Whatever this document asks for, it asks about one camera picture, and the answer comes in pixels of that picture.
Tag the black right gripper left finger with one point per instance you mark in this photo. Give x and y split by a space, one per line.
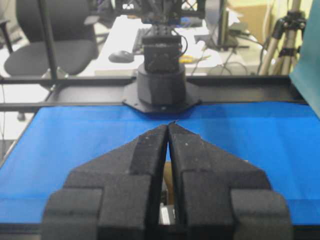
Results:
115 196

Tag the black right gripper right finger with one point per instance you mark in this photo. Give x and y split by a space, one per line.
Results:
220 196

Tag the blue table mat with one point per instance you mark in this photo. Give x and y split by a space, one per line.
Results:
281 138

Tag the black computer mouse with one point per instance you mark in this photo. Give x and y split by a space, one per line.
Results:
121 56

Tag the teal backdrop panel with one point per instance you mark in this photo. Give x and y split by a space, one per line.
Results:
306 74

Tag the black keyboard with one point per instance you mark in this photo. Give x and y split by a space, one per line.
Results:
137 48

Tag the black monitor stand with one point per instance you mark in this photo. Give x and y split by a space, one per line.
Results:
221 34

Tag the white office desk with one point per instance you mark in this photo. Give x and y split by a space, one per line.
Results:
122 37

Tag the black office chair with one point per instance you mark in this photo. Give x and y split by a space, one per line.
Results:
60 35

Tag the black metal table frame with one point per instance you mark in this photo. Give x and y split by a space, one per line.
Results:
166 93

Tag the camera tripod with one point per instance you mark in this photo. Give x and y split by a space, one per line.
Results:
279 53

